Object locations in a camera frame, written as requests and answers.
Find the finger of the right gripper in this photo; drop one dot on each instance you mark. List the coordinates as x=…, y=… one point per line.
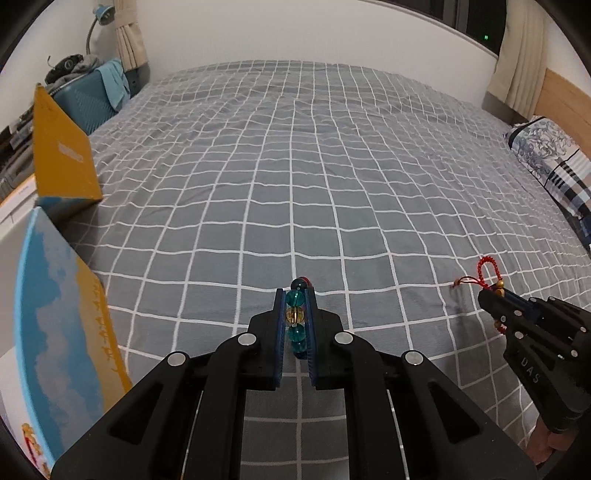
x=501, y=304

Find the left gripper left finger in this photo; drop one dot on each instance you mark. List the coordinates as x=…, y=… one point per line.
x=269, y=328

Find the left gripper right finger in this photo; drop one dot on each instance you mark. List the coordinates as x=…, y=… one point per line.
x=321, y=326

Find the red string bracelet gold charm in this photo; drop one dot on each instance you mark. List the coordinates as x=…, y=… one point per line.
x=496, y=283

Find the red cord bracelet gold tube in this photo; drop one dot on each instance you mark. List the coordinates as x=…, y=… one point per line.
x=34, y=450

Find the person's right hand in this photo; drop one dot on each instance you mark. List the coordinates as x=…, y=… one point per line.
x=543, y=442

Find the blue plaid pillow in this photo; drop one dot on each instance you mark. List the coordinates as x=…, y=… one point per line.
x=556, y=161

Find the grey checked bed sheet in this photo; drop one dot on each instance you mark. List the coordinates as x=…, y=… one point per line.
x=224, y=183

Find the white cardboard box blue print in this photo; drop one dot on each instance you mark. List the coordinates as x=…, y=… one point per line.
x=61, y=368

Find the wooden headboard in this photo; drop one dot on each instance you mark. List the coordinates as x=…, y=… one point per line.
x=568, y=106

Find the right beige curtain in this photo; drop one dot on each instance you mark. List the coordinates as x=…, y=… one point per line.
x=522, y=62

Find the beige curtain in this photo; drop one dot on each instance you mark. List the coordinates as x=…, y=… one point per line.
x=522, y=62
x=130, y=46

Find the dark window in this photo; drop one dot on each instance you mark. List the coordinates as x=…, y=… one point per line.
x=482, y=20

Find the teal suitcase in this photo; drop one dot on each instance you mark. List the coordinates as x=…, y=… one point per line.
x=83, y=99

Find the teal cloth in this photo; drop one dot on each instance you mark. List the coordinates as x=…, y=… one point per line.
x=115, y=83

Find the grey suitcase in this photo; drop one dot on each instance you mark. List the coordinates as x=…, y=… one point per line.
x=16, y=156

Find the left beige curtain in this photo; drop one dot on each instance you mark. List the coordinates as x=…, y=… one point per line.
x=130, y=46

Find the black clutter pile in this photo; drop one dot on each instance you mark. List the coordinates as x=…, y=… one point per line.
x=73, y=64

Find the blue desk lamp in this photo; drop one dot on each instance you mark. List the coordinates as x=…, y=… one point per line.
x=102, y=15

